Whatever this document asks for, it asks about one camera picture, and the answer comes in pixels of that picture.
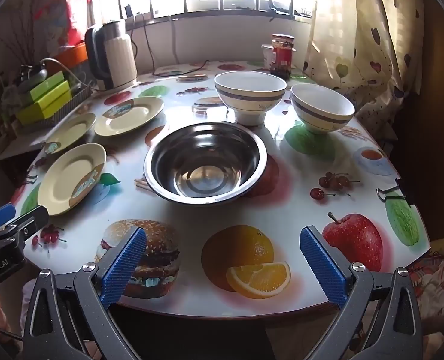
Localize white cable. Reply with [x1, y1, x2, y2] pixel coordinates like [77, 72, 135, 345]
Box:
[169, 15, 181, 66]

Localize black cable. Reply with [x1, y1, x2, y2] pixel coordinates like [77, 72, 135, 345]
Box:
[130, 11, 209, 77]

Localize cream yellow plate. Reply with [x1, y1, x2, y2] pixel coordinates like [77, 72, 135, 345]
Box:
[94, 96, 165, 137]
[42, 112, 97, 155]
[38, 142, 107, 217]

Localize orange box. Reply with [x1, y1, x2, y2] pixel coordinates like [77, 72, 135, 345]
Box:
[55, 41, 89, 64]

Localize white blue-striped ceramic bowl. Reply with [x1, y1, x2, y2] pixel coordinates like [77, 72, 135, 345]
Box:
[214, 70, 287, 126]
[290, 83, 355, 135]

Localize stainless steel bowl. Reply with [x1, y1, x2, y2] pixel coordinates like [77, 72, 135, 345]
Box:
[144, 122, 268, 206]

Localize dark grey gadget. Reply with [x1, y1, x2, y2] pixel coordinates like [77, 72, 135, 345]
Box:
[17, 64, 48, 83]

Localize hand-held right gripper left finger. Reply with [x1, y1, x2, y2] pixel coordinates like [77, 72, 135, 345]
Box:
[22, 226, 147, 360]

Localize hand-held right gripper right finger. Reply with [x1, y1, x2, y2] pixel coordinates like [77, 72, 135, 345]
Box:
[299, 225, 423, 360]

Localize red-lidded glass jar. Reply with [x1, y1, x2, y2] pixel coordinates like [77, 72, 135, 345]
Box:
[270, 34, 295, 80]

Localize woven basket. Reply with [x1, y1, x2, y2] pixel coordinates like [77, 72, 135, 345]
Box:
[4, 82, 95, 132]

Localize brown wooden cabinet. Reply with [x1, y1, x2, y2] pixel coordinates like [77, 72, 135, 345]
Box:
[395, 0, 444, 233]

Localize red printed bag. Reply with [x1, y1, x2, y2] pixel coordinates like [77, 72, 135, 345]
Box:
[38, 0, 89, 51]

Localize white electric kettle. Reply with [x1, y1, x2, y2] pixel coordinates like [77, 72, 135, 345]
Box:
[84, 20, 138, 91]

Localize dried branches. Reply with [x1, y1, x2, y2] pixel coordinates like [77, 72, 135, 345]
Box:
[0, 0, 38, 68]

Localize cream heart-print curtain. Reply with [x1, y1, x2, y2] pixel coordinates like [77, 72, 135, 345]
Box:
[303, 0, 425, 147]

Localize floral printed cloth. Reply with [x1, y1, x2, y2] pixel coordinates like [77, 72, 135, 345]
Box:
[410, 240, 444, 331]

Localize white plastic tub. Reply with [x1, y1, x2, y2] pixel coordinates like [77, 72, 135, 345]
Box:
[261, 44, 275, 70]

